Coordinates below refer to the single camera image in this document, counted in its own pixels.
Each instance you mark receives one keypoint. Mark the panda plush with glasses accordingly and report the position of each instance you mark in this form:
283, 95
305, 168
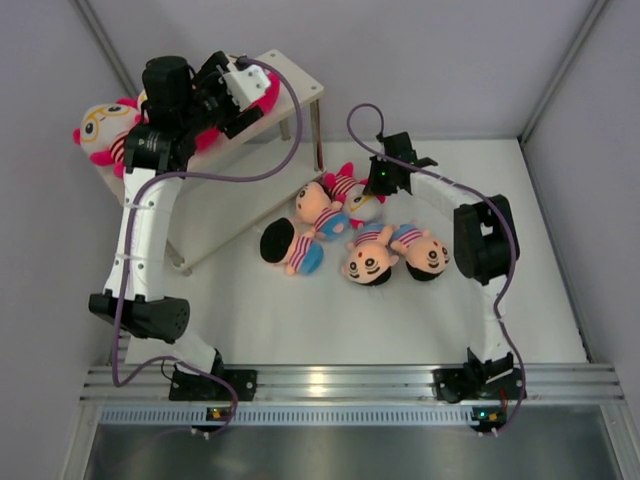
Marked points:
268, 100
103, 130
360, 207
203, 140

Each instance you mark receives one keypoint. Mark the boy plush face up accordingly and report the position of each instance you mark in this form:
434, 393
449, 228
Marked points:
426, 256
370, 260

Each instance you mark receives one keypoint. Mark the boy plush near shelf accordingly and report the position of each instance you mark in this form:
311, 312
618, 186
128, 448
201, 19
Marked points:
314, 208

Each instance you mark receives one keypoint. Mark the aluminium mounting rail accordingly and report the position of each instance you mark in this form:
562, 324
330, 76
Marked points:
546, 383

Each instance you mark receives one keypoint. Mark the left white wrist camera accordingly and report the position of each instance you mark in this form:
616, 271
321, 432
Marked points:
246, 83

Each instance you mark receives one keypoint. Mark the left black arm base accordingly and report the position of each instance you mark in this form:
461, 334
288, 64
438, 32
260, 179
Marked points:
191, 388

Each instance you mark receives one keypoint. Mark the white two-tier shelf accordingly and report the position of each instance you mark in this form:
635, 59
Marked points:
180, 221

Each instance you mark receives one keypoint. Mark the boy plush showing black hair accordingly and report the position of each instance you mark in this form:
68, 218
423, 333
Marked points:
282, 244

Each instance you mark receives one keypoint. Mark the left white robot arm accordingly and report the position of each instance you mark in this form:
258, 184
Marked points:
180, 104

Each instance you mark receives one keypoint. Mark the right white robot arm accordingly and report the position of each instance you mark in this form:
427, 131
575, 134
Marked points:
485, 251

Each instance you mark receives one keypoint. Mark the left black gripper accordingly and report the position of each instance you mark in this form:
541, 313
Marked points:
208, 77

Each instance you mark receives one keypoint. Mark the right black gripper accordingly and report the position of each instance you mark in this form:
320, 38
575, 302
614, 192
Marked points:
375, 164

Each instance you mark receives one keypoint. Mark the boy plush face up right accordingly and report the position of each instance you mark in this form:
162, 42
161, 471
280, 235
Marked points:
426, 256

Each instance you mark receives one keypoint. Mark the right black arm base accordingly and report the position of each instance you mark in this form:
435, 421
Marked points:
455, 385

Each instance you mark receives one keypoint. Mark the boy plush face up centre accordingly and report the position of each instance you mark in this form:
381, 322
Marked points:
370, 260

